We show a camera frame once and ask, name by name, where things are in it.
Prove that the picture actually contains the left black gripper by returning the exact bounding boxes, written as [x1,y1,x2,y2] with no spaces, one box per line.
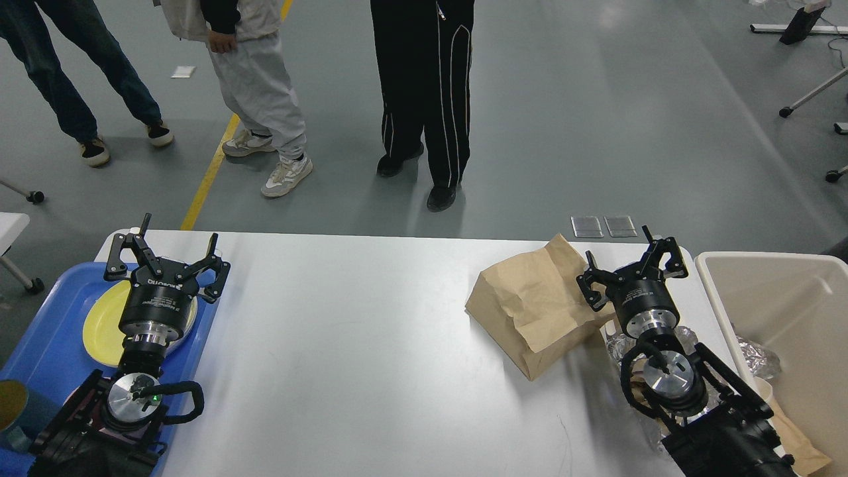
[103,213,231,345]

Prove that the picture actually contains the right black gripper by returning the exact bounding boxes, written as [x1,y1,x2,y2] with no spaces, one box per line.
[576,226,690,339]

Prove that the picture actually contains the yellow plate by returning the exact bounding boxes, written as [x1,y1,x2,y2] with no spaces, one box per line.
[82,278,198,368]

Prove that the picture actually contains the brown paper bag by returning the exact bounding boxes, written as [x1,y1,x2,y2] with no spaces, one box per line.
[466,235,615,381]

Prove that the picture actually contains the dark green mug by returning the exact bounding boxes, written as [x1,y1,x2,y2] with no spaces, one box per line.
[1,380,62,454]

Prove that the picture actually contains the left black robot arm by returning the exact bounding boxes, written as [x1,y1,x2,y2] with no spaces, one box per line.
[28,214,231,476]

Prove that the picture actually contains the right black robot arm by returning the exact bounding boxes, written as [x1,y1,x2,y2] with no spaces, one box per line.
[576,229,794,476]

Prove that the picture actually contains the pink plate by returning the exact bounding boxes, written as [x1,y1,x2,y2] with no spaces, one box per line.
[166,297,199,356]

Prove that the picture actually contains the right metal floor plate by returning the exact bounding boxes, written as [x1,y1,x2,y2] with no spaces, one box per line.
[604,215,638,238]

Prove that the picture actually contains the metal floor plate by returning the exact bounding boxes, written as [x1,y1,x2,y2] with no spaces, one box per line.
[604,215,638,238]
[570,215,605,239]

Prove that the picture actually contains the left metal floor plate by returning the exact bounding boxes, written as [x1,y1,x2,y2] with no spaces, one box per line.
[570,215,605,239]

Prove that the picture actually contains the foil in bin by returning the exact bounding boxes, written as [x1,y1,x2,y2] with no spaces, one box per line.
[723,325,782,384]

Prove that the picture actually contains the white side table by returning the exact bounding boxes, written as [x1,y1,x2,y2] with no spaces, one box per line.
[0,179,46,295]

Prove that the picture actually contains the beige plastic bin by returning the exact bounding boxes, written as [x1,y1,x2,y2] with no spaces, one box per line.
[696,252,847,476]

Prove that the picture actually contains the wheeled chair base legs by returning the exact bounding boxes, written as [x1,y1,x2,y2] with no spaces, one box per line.
[778,67,847,184]

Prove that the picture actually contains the brown paper in bin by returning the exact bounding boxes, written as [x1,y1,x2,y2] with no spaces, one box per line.
[753,377,832,476]

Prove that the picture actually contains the person in light grey trousers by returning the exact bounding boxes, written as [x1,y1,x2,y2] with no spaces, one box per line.
[156,1,314,198]

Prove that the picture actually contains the person in blue jeans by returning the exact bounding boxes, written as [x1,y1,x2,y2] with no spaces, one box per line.
[0,0,176,168]

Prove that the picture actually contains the black stand on floor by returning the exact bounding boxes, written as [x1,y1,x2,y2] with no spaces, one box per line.
[779,1,832,45]

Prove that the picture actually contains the person in black trousers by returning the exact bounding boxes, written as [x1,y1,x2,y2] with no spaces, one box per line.
[370,1,475,212]

